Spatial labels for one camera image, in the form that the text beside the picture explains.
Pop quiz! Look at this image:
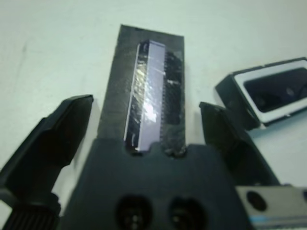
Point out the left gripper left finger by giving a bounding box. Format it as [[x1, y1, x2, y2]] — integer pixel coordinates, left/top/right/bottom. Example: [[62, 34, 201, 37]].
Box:
[[0, 94, 94, 194]]

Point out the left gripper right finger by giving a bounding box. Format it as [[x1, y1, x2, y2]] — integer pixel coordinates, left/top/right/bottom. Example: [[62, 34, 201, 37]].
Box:
[[199, 102, 281, 188]]

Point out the black box base white insert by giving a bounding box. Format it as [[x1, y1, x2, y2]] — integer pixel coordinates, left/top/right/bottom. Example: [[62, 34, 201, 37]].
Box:
[[215, 57, 307, 131]]

